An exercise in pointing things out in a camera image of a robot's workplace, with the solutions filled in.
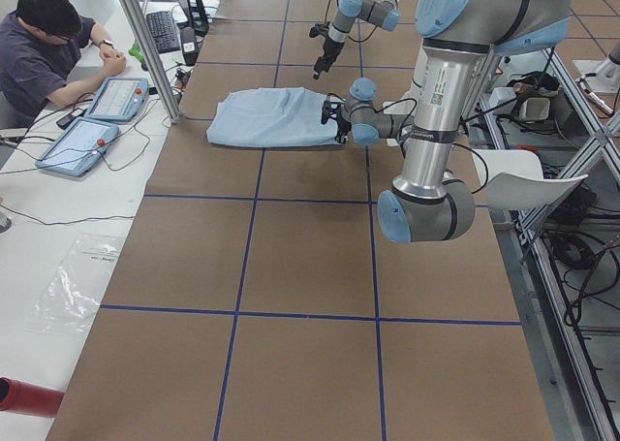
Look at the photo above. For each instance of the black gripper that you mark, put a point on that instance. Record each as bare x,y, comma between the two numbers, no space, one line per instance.
329,49
341,122

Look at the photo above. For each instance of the light blue button shirt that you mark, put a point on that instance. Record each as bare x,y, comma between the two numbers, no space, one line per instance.
272,117

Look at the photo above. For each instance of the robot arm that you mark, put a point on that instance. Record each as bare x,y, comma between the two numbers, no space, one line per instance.
425,202
382,13

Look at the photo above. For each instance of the black keyboard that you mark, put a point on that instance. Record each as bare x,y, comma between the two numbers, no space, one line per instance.
163,30

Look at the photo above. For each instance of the white chair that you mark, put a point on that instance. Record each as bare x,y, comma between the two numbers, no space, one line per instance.
513,180

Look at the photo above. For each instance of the green object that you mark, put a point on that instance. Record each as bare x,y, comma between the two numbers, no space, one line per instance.
135,52

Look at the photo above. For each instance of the brown paper table cover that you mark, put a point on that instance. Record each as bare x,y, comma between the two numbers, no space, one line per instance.
255,297

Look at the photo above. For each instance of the far blue teach pendant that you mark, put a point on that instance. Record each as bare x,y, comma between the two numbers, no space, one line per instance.
118,100

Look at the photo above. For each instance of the blue teach pendant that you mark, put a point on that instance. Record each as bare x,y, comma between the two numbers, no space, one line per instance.
79,147
118,100

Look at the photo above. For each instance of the near blue teach pendant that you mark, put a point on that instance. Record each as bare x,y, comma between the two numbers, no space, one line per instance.
79,147

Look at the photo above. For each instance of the seated person dark shirt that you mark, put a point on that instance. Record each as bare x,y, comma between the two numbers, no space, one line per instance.
41,43

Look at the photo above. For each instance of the clear plastic bag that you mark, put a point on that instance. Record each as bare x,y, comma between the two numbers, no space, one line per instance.
72,298

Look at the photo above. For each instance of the red cylinder roll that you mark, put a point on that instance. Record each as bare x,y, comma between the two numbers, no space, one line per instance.
28,399

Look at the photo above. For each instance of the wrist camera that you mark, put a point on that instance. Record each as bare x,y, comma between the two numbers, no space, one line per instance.
319,29
331,110

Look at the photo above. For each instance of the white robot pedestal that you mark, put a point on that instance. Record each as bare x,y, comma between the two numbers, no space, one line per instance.
407,104

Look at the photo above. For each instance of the aluminium frame post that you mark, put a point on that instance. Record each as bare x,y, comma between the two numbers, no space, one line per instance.
147,46

